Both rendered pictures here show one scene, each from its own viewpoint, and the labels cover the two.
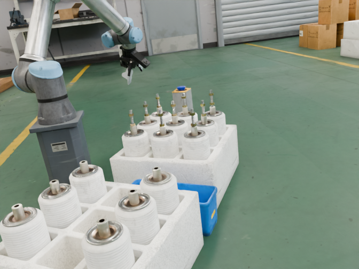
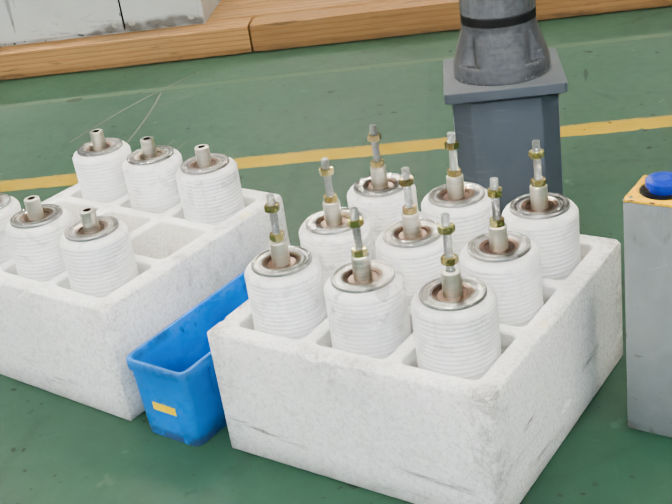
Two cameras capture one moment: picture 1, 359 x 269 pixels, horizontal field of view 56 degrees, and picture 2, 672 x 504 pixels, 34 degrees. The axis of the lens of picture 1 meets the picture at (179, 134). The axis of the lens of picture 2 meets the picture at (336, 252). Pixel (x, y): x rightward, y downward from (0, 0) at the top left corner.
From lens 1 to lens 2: 1.88 m
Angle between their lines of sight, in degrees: 93
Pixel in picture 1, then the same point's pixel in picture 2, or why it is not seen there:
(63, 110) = (474, 54)
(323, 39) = not seen: outside the picture
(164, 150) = not seen: hidden behind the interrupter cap
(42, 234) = (87, 183)
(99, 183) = (185, 195)
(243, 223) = (154, 484)
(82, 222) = (128, 217)
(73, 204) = (134, 185)
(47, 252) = (76, 205)
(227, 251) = (86, 449)
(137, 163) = not seen: hidden behind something
